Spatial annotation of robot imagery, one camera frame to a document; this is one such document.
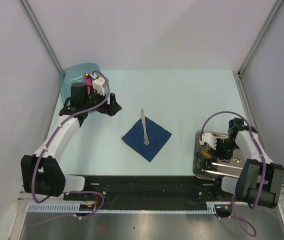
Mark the stainless steel tray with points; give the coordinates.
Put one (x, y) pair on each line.
(211, 168)

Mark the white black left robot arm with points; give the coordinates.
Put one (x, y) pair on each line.
(41, 172)

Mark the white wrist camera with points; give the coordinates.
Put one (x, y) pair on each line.
(99, 85)
(207, 138)

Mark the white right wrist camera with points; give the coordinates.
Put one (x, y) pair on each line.
(207, 138)

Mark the light blue cable duct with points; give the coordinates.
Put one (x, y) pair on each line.
(77, 208)

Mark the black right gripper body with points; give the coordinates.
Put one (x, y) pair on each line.
(224, 148)

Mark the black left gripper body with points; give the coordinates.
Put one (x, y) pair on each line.
(95, 99)

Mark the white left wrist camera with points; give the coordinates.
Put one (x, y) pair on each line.
(99, 85)

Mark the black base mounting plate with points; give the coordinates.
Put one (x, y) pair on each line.
(152, 193)

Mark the ornate silver table knife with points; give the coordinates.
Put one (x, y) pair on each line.
(143, 120)

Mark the pink rolled napkin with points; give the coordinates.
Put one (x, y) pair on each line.
(89, 83)

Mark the dark blue paper napkin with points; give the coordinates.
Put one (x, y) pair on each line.
(157, 135)

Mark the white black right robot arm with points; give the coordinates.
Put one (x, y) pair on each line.
(260, 180)

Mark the translucent blue plastic bin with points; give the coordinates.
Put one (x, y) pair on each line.
(74, 74)

